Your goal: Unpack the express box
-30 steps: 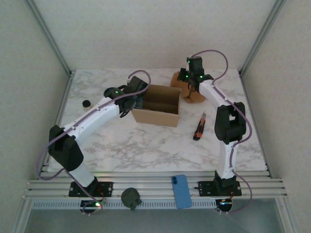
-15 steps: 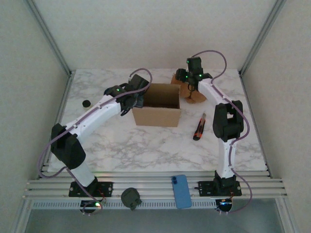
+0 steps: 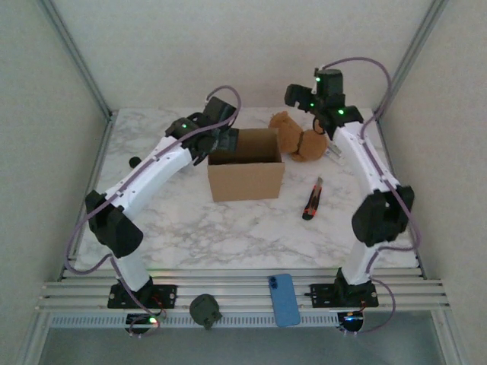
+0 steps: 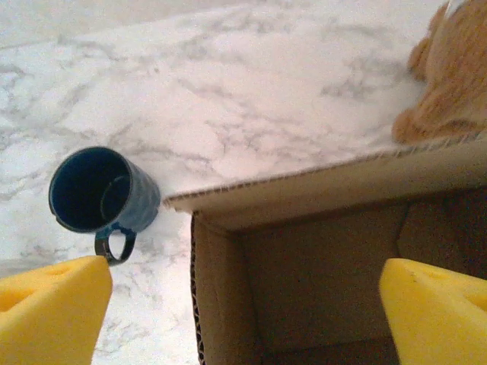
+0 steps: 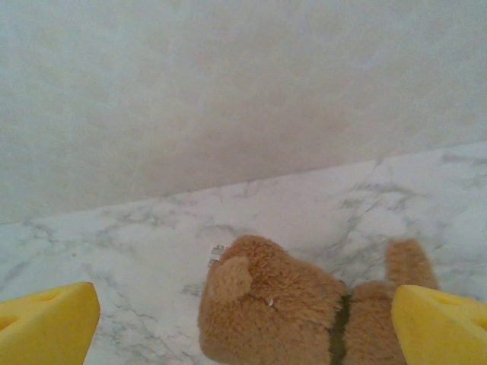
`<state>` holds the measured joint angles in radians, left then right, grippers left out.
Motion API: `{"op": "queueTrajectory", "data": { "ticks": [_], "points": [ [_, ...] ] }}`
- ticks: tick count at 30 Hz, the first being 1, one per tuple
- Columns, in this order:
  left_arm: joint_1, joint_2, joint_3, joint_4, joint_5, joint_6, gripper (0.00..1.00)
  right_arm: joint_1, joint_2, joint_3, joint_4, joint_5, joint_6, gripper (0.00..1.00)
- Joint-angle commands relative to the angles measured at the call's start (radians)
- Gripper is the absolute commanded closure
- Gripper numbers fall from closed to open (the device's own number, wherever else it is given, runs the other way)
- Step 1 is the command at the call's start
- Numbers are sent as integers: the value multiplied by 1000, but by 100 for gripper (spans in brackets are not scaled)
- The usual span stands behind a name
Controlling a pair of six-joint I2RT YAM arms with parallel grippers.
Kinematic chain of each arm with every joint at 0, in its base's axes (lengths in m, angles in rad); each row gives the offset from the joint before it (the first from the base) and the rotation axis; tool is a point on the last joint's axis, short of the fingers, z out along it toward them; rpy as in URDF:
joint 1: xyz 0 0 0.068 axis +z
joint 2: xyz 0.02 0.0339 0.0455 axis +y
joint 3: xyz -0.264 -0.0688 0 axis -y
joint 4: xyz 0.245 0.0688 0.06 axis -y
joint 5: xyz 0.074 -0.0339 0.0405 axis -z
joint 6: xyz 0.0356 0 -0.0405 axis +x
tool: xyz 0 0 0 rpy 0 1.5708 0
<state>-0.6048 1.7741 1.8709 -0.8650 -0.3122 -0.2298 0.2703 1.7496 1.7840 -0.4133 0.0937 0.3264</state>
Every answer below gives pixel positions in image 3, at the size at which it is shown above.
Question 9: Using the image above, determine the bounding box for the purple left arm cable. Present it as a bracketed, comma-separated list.
[65, 86, 243, 339]

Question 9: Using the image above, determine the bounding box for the aluminium rail base frame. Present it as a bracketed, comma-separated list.
[36, 268, 452, 315]

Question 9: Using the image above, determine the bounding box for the brown cardboard box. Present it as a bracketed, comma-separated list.
[207, 128, 286, 202]

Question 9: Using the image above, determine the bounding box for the brown teddy bear plush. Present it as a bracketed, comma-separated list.
[268, 110, 329, 163]

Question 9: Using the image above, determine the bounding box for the small aluminium profile piece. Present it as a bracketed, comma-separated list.
[325, 146, 346, 166]

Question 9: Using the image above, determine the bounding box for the round black controller board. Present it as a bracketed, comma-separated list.
[126, 312, 163, 339]
[336, 309, 367, 338]

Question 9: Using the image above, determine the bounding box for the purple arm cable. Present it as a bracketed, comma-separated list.
[318, 56, 422, 335]
[65, 86, 243, 339]

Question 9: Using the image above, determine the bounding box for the orange black utility knife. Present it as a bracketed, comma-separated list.
[301, 176, 324, 221]

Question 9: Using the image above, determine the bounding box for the blue smartphone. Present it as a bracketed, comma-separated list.
[268, 272, 301, 328]

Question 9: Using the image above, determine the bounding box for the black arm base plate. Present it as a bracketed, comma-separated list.
[308, 283, 380, 308]
[107, 284, 179, 309]

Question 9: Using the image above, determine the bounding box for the aluminium frame post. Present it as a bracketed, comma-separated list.
[37, 0, 115, 122]
[374, 0, 450, 122]

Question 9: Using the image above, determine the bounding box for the perforated metal cable tray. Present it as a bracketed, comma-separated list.
[49, 312, 339, 329]

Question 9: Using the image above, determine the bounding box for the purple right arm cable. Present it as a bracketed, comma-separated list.
[318, 56, 422, 335]

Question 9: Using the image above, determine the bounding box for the dark round gadget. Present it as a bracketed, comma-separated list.
[189, 293, 224, 330]

